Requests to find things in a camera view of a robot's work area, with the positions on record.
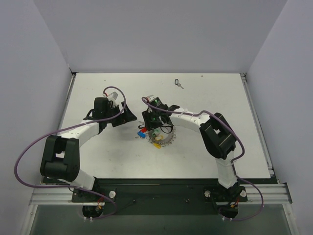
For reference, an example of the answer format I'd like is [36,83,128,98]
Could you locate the green key tag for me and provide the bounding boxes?
[152,130,159,139]

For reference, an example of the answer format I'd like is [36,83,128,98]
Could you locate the blue key tag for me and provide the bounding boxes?
[137,132,146,138]

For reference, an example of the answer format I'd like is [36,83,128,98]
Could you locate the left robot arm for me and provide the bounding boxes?
[40,97,137,201]

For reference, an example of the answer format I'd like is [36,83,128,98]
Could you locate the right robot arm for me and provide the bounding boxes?
[142,104,242,189]

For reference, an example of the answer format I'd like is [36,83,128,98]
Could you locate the loose key with black tag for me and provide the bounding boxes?
[174,79,184,89]

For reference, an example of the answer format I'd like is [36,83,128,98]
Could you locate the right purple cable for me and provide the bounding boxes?
[141,96,265,222]

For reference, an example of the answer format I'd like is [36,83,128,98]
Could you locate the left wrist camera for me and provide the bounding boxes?
[107,92,118,101]

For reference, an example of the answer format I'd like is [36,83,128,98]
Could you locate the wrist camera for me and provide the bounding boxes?
[146,95,156,103]
[107,92,118,101]

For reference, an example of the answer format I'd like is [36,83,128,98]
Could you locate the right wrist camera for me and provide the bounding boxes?
[146,95,156,103]

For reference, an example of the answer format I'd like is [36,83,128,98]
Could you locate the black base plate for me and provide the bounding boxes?
[71,179,247,215]

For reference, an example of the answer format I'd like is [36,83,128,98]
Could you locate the aluminium frame rail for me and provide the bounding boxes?
[30,184,292,206]

